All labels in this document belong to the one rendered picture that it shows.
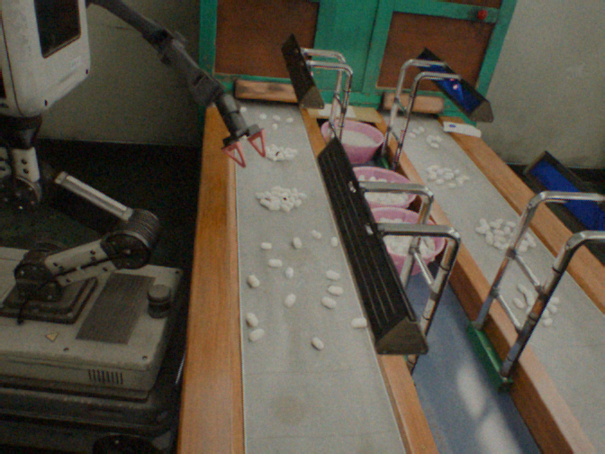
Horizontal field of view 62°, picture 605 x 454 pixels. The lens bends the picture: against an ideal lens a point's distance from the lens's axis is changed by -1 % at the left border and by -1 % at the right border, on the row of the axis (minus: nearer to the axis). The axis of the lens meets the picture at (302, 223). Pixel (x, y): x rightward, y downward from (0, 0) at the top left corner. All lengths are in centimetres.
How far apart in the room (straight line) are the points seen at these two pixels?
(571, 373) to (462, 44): 162
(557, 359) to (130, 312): 117
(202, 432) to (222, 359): 17
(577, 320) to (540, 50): 251
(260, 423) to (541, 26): 318
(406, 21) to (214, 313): 165
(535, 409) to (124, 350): 104
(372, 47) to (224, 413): 178
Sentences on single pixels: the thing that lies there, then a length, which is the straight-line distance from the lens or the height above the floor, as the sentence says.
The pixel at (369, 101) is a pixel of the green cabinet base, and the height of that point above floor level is 80.
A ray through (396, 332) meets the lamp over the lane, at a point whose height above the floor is 109.
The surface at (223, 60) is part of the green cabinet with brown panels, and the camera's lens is 234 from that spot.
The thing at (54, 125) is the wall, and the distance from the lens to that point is 351.
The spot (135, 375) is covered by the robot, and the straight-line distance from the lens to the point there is 152.
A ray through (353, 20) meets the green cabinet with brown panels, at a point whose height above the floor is 115.
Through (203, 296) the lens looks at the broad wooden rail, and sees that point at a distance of 123.
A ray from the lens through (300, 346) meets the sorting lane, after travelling 117.
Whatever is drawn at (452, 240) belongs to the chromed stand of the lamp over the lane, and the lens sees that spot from 96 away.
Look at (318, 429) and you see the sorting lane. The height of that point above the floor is 74.
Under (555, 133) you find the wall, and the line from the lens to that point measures 413.
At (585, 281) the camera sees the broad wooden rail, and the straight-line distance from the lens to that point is 167.
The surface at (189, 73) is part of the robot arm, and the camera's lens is 160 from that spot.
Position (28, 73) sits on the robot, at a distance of 118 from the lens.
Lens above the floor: 159
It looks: 33 degrees down
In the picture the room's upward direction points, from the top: 9 degrees clockwise
